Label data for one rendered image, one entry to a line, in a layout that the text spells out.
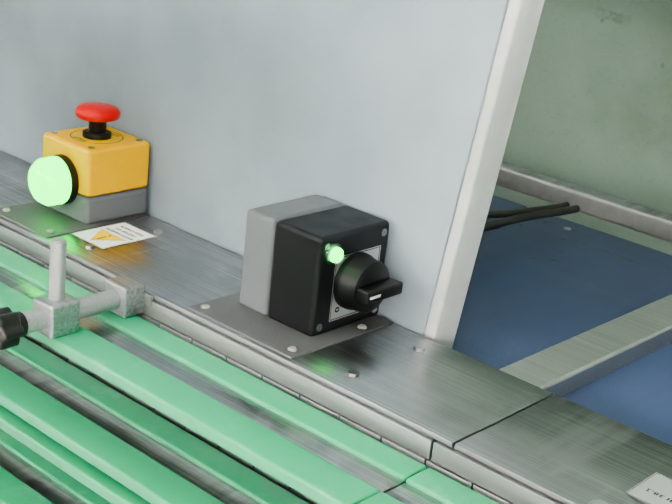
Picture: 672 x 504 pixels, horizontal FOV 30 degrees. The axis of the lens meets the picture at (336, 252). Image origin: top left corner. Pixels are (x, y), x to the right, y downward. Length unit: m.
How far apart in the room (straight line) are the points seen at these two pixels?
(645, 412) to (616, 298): 0.23
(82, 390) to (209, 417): 0.22
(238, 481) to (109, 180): 0.34
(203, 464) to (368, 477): 0.18
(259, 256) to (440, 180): 0.15
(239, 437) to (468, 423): 0.15
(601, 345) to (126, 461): 0.38
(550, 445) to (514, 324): 0.25
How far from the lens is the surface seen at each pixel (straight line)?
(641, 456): 0.85
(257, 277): 0.96
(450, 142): 0.93
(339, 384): 0.87
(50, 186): 1.12
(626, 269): 1.26
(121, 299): 0.99
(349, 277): 0.93
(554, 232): 1.33
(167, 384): 0.89
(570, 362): 0.98
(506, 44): 0.90
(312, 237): 0.91
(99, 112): 1.14
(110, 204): 1.15
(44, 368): 1.08
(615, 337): 1.04
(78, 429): 0.99
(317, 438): 0.85
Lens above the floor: 1.48
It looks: 46 degrees down
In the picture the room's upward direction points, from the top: 105 degrees counter-clockwise
